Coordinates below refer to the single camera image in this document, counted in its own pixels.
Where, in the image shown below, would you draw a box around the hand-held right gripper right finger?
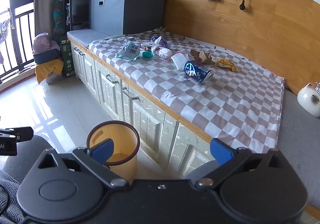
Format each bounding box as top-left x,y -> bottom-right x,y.
190,138 -> 288,190

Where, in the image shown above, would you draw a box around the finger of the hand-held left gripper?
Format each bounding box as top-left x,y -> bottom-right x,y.
0,126 -> 34,142

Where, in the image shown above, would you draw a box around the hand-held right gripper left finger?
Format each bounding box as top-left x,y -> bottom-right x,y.
37,139 -> 129,190

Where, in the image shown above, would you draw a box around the yellow wastebasket with dark rim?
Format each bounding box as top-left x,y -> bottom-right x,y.
86,120 -> 141,182

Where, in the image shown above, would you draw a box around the blue drink can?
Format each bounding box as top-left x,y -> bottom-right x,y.
184,60 -> 214,84

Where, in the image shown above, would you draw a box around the yellow snack wrapper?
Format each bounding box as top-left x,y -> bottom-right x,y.
216,58 -> 238,72

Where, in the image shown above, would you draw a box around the torn brown cardboard piece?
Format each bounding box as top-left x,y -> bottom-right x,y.
190,49 -> 216,66

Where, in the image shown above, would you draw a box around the light blue barcode packet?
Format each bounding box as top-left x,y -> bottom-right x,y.
115,40 -> 141,61

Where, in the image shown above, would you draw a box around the white plastic bag red print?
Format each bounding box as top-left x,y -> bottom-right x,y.
151,43 -> 173,59

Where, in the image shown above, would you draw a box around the person's grey clothing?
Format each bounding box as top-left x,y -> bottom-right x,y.
0,135 -> 51,224

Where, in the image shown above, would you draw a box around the brown white checkered blanket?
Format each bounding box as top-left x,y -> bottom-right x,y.
88,27 -> 286,155

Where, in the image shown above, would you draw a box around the white cabinet bench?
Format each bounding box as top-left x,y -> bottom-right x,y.
67,35 -> 218,180

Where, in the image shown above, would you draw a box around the grey sofa cushion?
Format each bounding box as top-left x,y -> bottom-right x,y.
275,87 -> 320,212

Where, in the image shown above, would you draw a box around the green carton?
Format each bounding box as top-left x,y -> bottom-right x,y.
59,36 -> 76,77

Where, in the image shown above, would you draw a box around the black balcony railing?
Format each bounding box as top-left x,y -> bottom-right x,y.
0,7 -> 36,83

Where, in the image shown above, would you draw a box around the white cat figurine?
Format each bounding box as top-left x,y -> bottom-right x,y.
297,83 -> 320,117

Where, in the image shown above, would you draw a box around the light grey seat pad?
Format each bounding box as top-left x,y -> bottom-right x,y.
67,29 -> 111,47

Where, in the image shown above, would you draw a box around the colourful hanging net bags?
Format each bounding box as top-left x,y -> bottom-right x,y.
51,1 -> 65,39

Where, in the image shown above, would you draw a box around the beige curtain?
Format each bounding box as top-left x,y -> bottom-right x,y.
33,0 -> 54,40

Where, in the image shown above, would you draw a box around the grey fabric storage box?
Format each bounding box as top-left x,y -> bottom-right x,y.
87,0 -> 168,37

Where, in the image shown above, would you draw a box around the thin black cable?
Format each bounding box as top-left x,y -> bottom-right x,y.
0,183 -> 10,215

